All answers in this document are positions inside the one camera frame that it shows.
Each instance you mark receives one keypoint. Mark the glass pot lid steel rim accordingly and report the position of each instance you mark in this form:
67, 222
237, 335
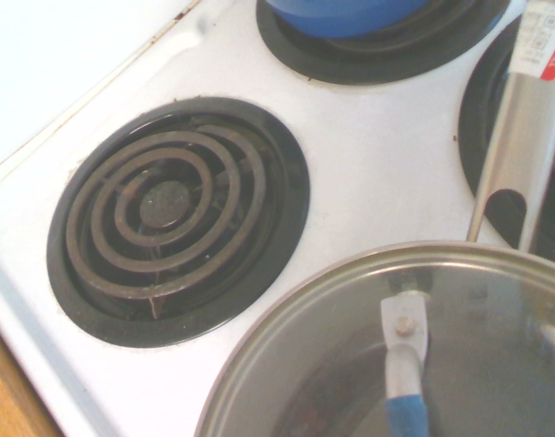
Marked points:
350, 364

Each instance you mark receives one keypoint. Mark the dark grey metal pot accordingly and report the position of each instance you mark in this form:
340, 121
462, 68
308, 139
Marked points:
518, 136

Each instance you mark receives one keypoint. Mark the black electric coil burner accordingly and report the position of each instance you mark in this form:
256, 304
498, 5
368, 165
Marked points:
177, 218
373, 59
480, 118

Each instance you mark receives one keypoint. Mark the white electric stove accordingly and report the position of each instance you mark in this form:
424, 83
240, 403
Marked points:
373, 159

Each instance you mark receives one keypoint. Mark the blue kettle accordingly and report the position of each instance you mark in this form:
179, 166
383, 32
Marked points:
346, 18

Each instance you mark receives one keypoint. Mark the large wooden cutting board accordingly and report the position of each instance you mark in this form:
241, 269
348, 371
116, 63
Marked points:
4, 400

